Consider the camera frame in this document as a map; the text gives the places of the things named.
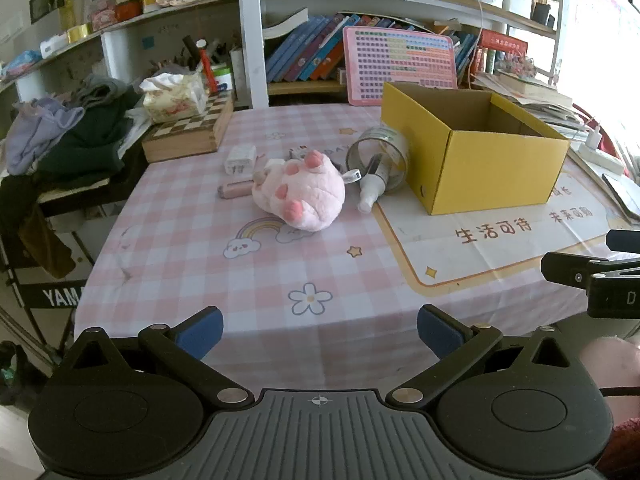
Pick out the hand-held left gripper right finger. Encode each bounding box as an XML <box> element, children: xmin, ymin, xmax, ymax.
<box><xmin>385</xmin><ymin>304</ymin><xmax>583</xmax><ymax>408</ymax></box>

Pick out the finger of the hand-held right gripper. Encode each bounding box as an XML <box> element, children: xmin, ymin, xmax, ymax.
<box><xmin>541</xmin><ymin>251</ymin><xmax>640</xmax><ymax>291</ymax></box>
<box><xmin>606</xmin><ymin>229</ymin><xmax>640</xmax><ymax>251</ymax></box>

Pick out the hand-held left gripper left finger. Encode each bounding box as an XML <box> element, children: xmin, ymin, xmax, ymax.
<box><xmin>62</xmin><ymin>306</ymin><xmax>256</xmax><ymax>408</ymax></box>

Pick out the yellow cardboard box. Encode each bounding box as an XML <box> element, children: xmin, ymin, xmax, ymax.
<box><xmin>381</xmin><ymin>81</ymin><xmax>571</xmax><ymax>216</ymax></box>

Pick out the pink utility knife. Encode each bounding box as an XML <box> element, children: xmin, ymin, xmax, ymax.
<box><xmin>218</xmin><ymin>179</ymin><xmax>256</xmax><ymax>199</ymax></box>

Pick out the white spray bottle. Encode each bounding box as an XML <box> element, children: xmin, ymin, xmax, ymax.
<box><xmin>357</xmin><ymin>155</ymin><xmax>393</xmax><ymax>212</ymax></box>

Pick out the pink plush paw toy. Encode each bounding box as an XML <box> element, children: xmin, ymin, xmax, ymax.
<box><xmin>251</xmin><ymin>150</ymin><xmax>362</xmax><ymax>232</ymax></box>

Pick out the white charger adapter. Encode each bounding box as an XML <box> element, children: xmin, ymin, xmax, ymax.
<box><xmin>224</xmin><ymin>145</ymin><xmax>257</xmax><ymax>177</ymax></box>

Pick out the wide clear tape roll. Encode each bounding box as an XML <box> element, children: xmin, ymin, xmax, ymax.
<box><xmin>346</xmin><ymin>127</ymin><xmax>412</xmax><ymax>193</ymax></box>

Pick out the dark smartphone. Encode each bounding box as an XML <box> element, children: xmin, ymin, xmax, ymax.
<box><xmin>602</xmin><ymin>174</ymin><xmax>640</xmax><ymax>223</ymax></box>

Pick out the white power strip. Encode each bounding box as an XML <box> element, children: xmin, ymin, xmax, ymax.
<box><xmin>570</xmin><ymin>137</ymin><xmax>626</xmax><ymax>173</ymax></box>

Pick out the red cloth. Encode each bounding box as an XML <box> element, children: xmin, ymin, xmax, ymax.
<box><xmin>575</xmin><ymin>105</ymin><xmax>621</xmax><ymax>156</ymax></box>

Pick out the black electronic keyboard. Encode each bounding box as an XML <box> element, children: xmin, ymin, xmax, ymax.
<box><xmin>15</xmin><ymin>284</ymin><xmax>85</xmax><ymax>309</ymax></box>

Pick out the stack of books and papers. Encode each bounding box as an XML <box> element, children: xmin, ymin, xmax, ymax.
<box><xmin>472</xmin><ymin>67</ymin><xmax>586</xmax><ymax>131</ymax></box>

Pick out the wooden chessboard box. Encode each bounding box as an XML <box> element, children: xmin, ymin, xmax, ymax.
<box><xmin>141</xmin><ymin>94</ymin><xmax>235</xmax><ymax>163</ymax></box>

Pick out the colourful paper flower craft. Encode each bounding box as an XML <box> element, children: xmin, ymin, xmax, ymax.
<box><xmin>497</xmin><ymin>55</ymin><xmax>537</xmax><ymax>79</ymax></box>

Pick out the dark green cloth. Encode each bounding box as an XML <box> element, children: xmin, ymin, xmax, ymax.
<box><xmin>37</xmin><ymin>90</ymin><xmax>143</xmax><ymax>178</ymax></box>

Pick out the red box on shelf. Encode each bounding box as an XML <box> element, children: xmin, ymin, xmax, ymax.
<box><xmin>477</xmin><ymin>30</ymin><xmax>528</xmax><ymax>76</ymax></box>

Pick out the floral tissue box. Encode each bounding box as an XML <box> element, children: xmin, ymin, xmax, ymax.
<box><xmin>139</xmin><ymin>72</ymin><xmax>210</xmax><ymax>123</ymax></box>

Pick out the black pen holder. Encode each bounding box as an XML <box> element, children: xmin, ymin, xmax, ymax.
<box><xmin>532</xmin><ymin>2</ymin><xmax>556</xmax><ymax>28</ymax></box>

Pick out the purple cloth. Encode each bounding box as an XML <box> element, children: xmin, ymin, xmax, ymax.
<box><xmin>5</xmin><ymin>97</ymin><xmax>86</xmax><ymax>176</ymax></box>

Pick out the pink learning board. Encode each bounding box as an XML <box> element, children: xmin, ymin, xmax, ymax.
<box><xmin>342</xmin><ymin>26</ymin><xmax>458</xmax><ymax>107</ymax></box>

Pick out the row of blue books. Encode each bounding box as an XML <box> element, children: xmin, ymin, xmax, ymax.
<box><xmin>265</xmin><ymin>12</ymin><xmax>481</xmax><ymax>83</ymax></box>

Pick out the white bookshelf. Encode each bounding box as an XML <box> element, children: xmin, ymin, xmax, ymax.
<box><xmin>0</xmin><ymin>0</ymin><xmax>566</xmax><ymax>111</ymax></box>

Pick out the pink wall poster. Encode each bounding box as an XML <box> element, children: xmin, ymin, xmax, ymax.
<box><xmin>575</xmin><ymin>0</ymin><xmax>626</xmax><ymax>61</ymax></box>

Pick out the white charging cable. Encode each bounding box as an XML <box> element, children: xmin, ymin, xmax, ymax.
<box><xmin>452</xmin><ymin>0</ymin><xmax>486</xmax><ymax>88</ymax></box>

